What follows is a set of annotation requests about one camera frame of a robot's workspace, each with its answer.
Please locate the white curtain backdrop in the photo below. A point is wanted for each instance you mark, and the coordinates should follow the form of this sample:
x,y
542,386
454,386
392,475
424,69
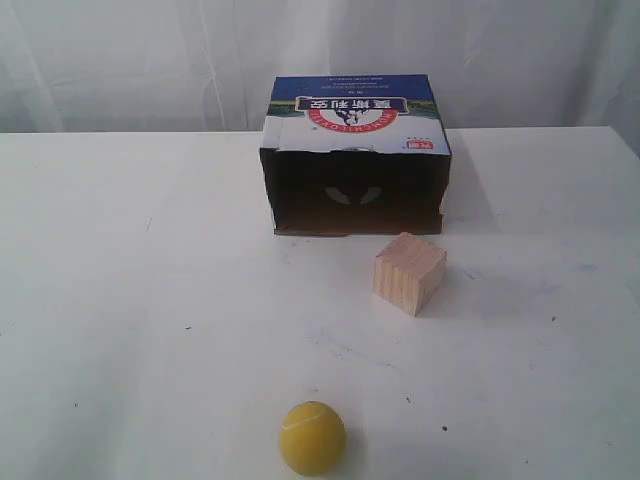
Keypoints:
x,y
210,65

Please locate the yellow tennis ball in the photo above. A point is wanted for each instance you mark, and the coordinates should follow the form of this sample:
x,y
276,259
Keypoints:
x,y
312,439

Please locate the blue white cardboard box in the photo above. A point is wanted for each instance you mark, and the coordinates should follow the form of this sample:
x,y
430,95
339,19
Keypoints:
x,y
363,154

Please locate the light wooden cube block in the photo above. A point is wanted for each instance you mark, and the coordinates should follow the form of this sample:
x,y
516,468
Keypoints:
x,y
408,272

